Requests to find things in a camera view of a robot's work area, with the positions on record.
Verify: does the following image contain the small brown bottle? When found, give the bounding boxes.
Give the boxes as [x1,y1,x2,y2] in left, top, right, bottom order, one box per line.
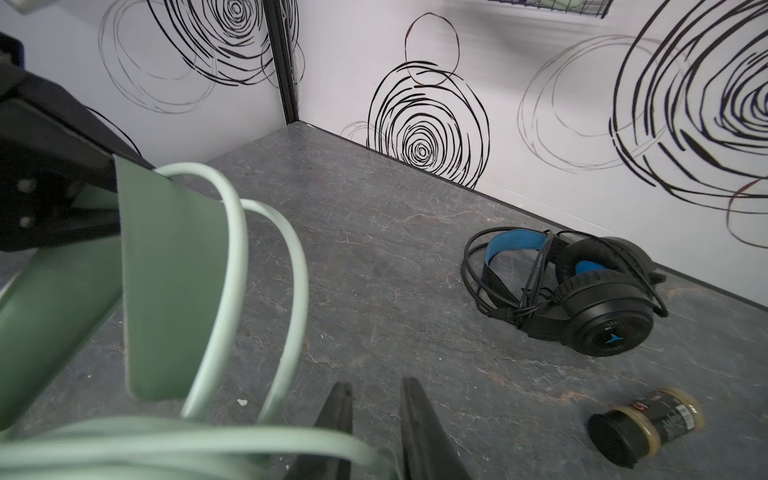
[587,387,705,469]

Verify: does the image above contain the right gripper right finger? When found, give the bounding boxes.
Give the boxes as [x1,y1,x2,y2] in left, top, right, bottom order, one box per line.
[399,377,471,480]

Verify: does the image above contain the black wire basket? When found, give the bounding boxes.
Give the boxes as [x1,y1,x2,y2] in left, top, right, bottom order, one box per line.
[497,0,613,19]

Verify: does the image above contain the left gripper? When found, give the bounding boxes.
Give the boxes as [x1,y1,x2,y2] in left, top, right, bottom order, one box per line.
[1,35,152,252]

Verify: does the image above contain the mint green headphones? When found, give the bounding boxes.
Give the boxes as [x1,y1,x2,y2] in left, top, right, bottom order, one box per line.
[1,156,401,479]

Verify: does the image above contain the black blue headphones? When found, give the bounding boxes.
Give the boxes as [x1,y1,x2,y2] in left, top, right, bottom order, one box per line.
[460,226,669,357]

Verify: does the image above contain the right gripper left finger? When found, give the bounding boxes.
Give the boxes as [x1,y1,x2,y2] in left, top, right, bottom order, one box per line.
[284,382,353,479]

